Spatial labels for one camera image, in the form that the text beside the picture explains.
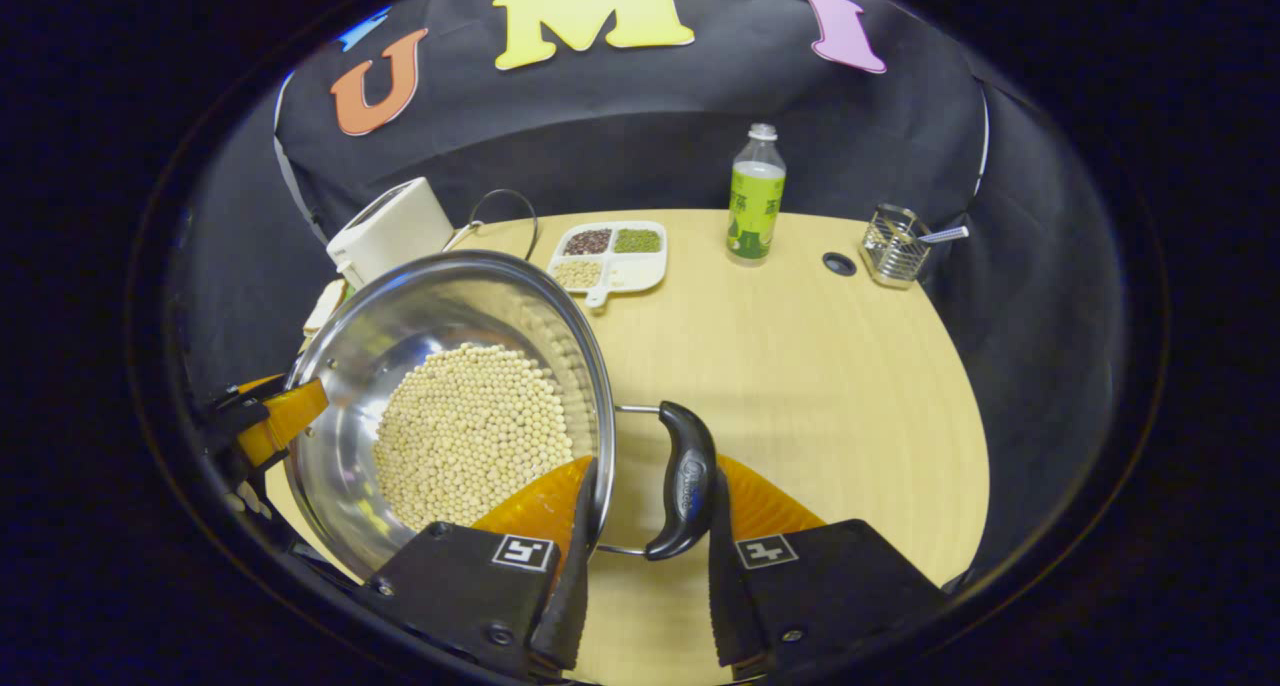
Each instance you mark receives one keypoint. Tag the steel pot with soybeans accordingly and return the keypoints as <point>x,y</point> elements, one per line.
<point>450,306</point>

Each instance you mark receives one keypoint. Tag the metal mesh utensil holder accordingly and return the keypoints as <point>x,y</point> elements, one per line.
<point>892,251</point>

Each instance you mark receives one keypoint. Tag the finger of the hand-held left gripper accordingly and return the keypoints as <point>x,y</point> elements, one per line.
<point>258,383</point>
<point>285,416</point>

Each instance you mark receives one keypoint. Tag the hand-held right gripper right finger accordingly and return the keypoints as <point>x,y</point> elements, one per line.
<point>728,606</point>

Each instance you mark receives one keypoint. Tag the green label plastic bottle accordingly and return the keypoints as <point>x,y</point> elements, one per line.
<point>755,201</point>

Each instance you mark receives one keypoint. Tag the white divided dish of beans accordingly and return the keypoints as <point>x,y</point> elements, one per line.
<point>625,269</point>

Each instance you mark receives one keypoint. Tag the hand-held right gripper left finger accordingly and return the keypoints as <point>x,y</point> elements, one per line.
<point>572,606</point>

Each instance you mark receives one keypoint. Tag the sandwich with lettuce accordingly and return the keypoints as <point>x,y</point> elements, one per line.
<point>325,306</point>

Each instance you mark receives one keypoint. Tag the white toaster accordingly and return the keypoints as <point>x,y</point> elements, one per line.
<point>395,231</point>

